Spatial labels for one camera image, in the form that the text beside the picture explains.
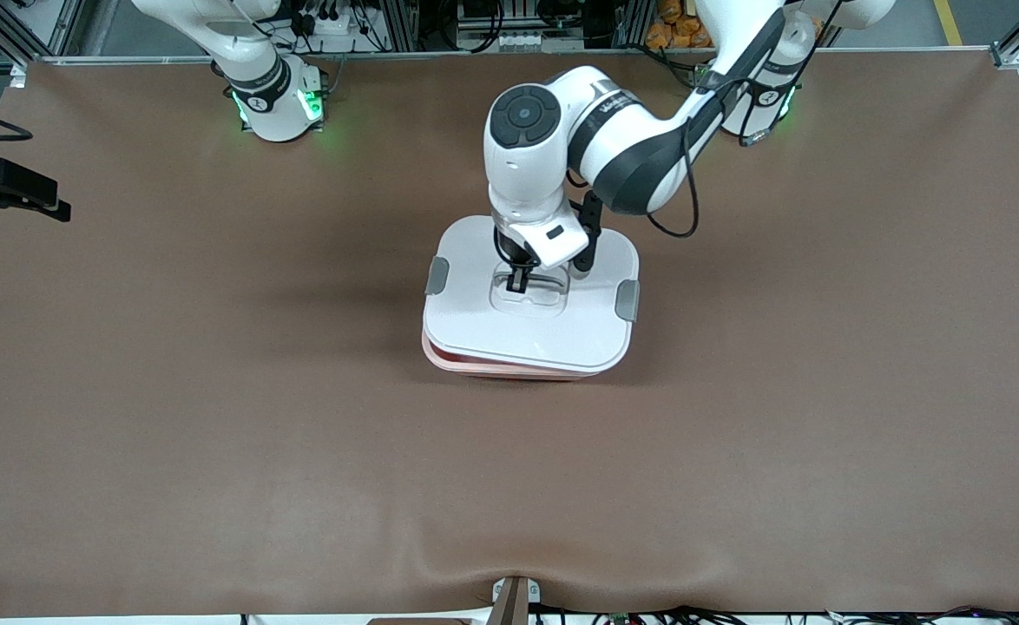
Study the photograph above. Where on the white square power strip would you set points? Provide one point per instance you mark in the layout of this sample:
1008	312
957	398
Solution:
336	26

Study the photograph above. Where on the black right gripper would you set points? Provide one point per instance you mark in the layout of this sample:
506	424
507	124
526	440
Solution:
8	184

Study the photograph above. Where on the pink plastic box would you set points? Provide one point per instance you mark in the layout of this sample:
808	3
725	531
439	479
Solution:
475	369

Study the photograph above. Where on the metal table clamp bracket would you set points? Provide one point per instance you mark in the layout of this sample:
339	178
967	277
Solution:
514	603

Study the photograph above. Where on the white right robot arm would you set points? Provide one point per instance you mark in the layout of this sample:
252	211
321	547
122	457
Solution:
271	113

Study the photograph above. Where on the white box lid grey latches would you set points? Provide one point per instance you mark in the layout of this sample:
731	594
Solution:
475	330

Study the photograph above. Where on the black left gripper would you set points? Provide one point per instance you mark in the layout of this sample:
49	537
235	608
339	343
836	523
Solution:
509	250

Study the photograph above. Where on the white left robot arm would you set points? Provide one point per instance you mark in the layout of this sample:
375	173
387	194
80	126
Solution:
527	174

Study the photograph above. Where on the orange snack pile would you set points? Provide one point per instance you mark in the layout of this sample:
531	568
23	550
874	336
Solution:
670	30

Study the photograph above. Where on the aluminium frame rail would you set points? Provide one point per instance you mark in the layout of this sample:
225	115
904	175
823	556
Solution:
431	54

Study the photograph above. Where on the brown table cover mat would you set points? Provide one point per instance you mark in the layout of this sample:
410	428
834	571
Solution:
509	477

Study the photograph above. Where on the white long power strip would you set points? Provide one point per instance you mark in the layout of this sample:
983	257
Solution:
527	42

